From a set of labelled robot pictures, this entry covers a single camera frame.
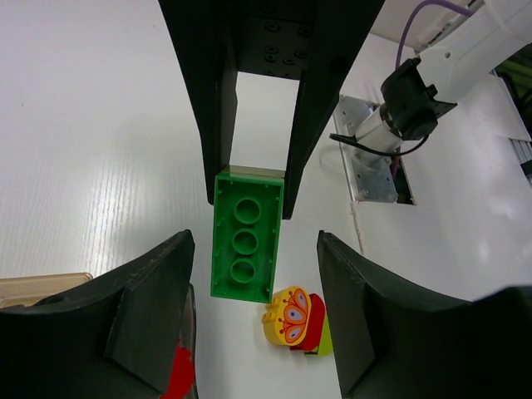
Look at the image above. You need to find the lime green lego brick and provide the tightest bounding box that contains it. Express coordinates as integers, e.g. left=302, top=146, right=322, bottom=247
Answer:
left=222, top=165, right=285, bottom=179

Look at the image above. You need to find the orange plastic container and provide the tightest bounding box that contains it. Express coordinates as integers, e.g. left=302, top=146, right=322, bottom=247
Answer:
left=0, top=273, right=93, bottom=308

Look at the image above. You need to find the red round lego brick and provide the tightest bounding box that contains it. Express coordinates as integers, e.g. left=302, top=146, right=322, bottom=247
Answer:
left=160, top=339, right=195, bottom=399

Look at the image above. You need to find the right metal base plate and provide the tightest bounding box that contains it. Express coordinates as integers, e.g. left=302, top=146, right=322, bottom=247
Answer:
left=333, top=96, right=415, bottom=204

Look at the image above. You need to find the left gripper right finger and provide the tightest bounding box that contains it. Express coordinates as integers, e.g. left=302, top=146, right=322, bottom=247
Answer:
left=317, top=231, right=531, bottom=398

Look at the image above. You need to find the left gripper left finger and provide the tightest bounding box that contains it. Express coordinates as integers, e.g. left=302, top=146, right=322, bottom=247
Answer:
left=1, top=230, right=195, bottom=398

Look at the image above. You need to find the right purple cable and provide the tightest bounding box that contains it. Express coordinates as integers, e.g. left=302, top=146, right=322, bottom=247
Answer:
left=392, top=0, right=475, bottom=175

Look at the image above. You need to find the dark green lego brick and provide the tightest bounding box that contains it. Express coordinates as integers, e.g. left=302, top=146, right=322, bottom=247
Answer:
left=210, top=171, right=284, bottom=303

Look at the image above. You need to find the grey plastic container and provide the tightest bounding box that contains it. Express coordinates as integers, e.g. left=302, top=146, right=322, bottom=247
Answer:
left=180, top=283, right=199, bottom=398

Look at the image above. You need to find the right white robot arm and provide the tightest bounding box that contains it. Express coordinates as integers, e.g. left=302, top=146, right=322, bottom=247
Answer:
left=160, top=1, right=531, bottom=219

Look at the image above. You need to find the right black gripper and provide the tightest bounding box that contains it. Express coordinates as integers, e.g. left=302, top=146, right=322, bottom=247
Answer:
left=159, top=0, right=384, bottom=219

